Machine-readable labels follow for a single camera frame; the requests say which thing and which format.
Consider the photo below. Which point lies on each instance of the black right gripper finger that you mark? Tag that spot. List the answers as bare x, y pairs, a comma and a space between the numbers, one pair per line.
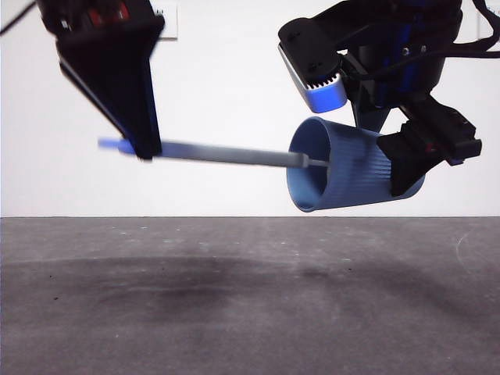
410, 160
367, 117

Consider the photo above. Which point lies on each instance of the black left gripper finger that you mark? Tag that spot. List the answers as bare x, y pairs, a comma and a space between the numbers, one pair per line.
93, 102
125, 90

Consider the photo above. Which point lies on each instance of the blue ribbed plastic cup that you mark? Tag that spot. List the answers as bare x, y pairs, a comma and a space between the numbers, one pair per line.
351, 156

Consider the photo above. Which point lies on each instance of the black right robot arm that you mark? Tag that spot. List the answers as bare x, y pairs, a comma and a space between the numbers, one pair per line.
371, 58

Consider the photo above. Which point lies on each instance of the white wall socket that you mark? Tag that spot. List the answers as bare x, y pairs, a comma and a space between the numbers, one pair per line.
486, 27
170, 23

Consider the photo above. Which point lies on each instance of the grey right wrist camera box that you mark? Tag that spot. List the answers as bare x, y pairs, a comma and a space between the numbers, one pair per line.
308, 51

